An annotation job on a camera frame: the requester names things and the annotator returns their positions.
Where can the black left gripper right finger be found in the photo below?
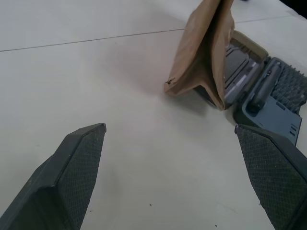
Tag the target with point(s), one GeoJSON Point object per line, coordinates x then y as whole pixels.
{"type": "Point", "coordinates": [275, 172]}

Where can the grey plastic tool case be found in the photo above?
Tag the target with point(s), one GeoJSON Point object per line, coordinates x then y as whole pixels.
{"type": "Point", "coordinates": [263, 91]}

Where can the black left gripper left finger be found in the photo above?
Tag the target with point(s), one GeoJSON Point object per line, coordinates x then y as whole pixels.
{"type": "Point", "coordinates": [62, 182]}

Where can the brown paper bag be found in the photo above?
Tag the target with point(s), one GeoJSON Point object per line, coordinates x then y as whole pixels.
{"type": "Point", "coordinates": [201, 55]}

